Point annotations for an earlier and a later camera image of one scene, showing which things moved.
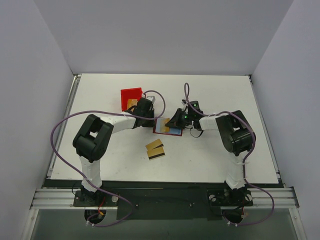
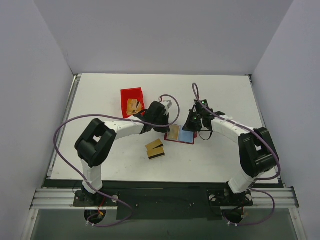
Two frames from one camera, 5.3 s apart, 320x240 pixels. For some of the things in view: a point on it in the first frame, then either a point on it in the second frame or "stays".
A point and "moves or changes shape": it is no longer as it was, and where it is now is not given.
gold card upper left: (154, 144) stays
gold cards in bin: (131, 102) stays
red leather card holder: (160, 127) moves or changes shape
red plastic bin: (130, 93) stays
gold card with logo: (163, 128) moves or changes shape
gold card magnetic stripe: (156, 153) stays
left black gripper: (135, 109) → (162, 122)
